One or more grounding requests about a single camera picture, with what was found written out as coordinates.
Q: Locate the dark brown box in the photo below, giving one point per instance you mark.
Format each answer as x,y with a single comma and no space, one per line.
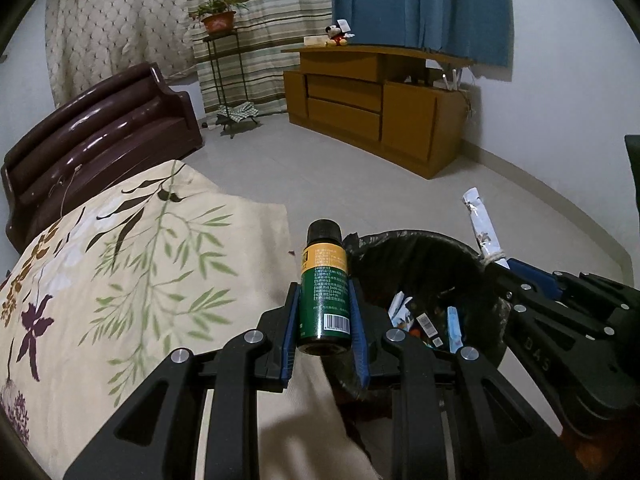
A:
426,331

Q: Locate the beige patterned curtain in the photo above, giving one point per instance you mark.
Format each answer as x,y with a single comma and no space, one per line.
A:
115,25

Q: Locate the white flat box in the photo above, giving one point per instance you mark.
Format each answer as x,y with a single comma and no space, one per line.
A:
315,41

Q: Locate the striped curtain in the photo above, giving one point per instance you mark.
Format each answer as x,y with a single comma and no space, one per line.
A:
270,10

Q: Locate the brown leather sofa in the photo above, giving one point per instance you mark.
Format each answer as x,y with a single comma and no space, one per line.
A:
100,135

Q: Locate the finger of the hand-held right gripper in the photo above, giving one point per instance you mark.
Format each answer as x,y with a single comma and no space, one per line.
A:
545,282
520,297

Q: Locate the white wrapper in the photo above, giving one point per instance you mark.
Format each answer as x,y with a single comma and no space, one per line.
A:
480,225

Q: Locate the black metal plant stand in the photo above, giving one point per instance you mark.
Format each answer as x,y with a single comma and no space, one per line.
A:
215,70

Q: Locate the green bottle with black cap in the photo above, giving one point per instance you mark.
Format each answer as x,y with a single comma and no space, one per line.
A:
322,300

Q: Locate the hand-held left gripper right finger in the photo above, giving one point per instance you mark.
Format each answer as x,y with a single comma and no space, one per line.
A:
358,332

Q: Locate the white paper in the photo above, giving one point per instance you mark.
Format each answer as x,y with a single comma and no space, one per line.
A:
397,307

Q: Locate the checked cloth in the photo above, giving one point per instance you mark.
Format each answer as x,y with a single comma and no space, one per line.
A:
239,111

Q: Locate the blue curtain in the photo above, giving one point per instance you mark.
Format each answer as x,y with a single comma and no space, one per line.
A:
425,5

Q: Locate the white router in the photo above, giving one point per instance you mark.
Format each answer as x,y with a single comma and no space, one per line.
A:
452,80

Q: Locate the potted plant in orange pot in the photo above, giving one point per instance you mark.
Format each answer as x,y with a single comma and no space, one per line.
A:
219,21

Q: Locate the dark green object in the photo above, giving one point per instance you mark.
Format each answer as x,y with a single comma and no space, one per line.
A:
633,160

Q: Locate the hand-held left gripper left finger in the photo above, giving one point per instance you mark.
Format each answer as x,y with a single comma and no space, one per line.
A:
290,332

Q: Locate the floral beige blanket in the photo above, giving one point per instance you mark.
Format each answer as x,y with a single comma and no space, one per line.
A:
150,270

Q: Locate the mouse plush toy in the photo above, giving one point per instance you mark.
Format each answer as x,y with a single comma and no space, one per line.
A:
337,34

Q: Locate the long blue white packet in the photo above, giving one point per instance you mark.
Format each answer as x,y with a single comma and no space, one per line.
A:
453,330

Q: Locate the wooden cabinet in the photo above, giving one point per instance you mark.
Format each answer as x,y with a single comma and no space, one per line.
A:
400,120

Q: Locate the trash bin with black bag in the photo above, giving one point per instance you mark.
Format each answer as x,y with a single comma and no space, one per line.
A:
400,260

